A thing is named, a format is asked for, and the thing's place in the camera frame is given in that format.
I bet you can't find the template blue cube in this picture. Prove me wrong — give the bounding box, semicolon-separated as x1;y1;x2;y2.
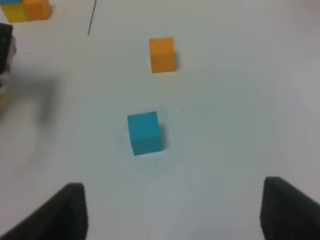
0;0;21;5

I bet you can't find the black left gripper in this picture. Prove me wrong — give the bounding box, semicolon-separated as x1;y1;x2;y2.
0;23;17;93

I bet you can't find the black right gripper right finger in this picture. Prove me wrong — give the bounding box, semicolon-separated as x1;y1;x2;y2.
259;176;320;240

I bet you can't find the template orange cube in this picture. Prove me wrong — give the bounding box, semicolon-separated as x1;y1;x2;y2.
21;0;52;21

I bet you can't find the template yellow cube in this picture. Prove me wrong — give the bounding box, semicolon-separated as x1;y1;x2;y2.
1;3;28;23

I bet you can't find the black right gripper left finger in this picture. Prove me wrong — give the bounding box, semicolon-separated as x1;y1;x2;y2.
0;183;89;240

